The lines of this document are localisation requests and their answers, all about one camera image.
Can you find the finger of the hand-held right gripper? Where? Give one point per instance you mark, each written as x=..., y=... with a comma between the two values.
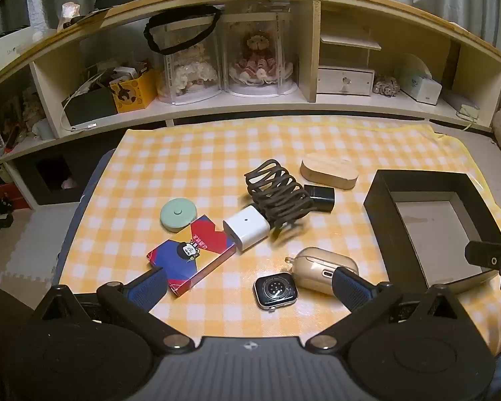
x=483, y=255

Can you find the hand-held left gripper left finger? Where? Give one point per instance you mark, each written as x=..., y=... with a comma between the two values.
x=148, y=288

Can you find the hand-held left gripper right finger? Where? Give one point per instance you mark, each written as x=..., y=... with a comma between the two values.
x=350, y=290

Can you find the beige earbuds case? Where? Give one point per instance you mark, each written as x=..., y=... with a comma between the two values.
x=317, y=269

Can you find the red and blue card box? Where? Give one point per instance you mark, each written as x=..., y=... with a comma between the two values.
x=188, y=255

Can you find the black cardboard box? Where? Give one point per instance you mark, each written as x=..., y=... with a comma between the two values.
x=430, y=234

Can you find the mint round tape measure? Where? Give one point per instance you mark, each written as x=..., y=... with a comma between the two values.
x=177, y=216

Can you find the black power adapter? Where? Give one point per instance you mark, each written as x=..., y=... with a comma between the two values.
x=320, y=198

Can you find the white charger block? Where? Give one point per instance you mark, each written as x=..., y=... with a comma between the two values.
x=247, y=230

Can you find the wooden block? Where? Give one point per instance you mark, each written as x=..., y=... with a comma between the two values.
x=329, y=171

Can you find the yellow checked mat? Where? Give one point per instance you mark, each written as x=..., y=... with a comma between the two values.
x=200, y=167

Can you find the notepad with green ribbon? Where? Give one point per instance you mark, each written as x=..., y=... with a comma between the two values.
x=467, y=112

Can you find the white tissue box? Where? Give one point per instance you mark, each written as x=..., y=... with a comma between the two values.
x=419, y=85

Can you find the white mug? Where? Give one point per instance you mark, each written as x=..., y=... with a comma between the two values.
x=44, y=129

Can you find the dark green box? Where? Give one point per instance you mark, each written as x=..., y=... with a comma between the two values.
x=92, y=106

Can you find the bead and yarn pile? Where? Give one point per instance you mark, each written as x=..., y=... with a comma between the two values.
x=386, y=85

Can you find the yellow cartoon box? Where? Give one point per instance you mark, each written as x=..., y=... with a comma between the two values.
x=135, y=92

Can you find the small white drawer cabinet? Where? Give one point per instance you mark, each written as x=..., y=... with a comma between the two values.
x=344, y=79

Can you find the clear doll display case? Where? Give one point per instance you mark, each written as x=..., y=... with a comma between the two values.
x=259, y=62
x=190, y=67

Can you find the black headband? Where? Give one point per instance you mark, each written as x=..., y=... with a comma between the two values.
x=150, y=35

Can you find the large white box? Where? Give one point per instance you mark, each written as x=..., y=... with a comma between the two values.
x=4, y=50

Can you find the pale crystal ornament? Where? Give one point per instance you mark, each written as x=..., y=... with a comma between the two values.
x=69, y=12

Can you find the flat black case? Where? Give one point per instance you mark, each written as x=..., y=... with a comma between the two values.
x=117, y=2

